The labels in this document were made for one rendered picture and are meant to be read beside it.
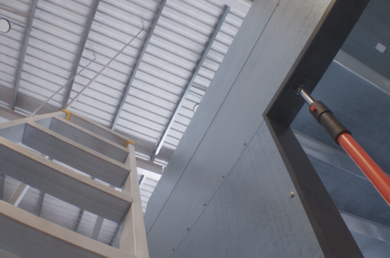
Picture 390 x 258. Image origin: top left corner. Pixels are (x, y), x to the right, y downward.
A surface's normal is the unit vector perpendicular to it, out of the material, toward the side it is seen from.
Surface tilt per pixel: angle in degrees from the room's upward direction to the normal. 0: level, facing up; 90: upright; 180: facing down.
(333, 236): 90
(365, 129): 180
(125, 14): 177
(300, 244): 90
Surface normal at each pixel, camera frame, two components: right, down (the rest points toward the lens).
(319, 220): 0.43, -0.81
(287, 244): -0.90, -0.39
